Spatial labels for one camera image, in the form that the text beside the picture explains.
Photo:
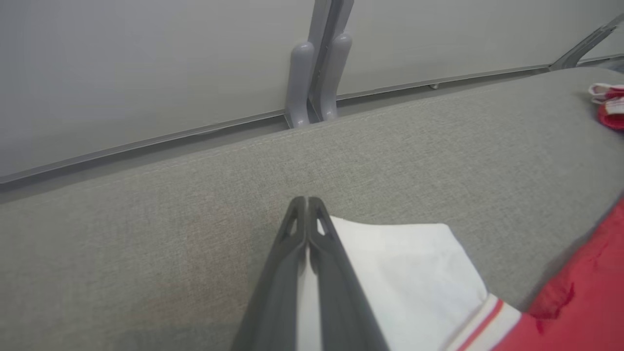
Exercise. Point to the grey partition post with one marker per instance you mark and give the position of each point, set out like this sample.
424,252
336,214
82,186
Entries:
300,73

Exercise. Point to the red basketball shorts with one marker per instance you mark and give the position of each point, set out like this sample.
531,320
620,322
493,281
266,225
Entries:
613,117

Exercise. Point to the grey partition base rail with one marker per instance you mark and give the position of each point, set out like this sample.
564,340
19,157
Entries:
146,146

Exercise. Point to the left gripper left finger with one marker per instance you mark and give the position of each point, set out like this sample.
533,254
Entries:
278,302

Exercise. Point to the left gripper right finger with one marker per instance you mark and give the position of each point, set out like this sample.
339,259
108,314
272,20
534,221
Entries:
341,312

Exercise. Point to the slanted grey frame bar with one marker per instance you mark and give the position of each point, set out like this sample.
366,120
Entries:
580,48

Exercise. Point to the red t-shirt with white sleeves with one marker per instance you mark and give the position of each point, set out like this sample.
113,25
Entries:
414,273

